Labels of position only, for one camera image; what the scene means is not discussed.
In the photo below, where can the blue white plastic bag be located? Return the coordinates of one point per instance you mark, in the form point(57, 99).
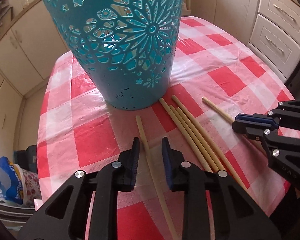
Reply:
point(11, 183)

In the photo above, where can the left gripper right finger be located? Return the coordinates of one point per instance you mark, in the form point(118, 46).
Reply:
point(235, 213)

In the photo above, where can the cream kitchen cabinets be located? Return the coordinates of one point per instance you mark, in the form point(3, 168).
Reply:
point(30, 45)

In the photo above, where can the teal perforated plastic basket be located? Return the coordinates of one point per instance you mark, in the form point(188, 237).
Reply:
point(126, 47)

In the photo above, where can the dark dustpan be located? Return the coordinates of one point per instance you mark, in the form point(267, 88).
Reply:
point(27, 159)

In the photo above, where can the red white checkered tablecloth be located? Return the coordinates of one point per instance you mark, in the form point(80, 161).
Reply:
point(79, 131)

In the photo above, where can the floral pink bag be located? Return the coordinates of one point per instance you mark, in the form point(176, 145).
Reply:
point(31, 188)

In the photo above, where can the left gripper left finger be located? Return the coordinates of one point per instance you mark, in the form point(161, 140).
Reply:
point(86, 204)

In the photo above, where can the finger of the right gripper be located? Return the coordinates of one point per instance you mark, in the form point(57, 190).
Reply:
point(250, 129)
point(256, 118)

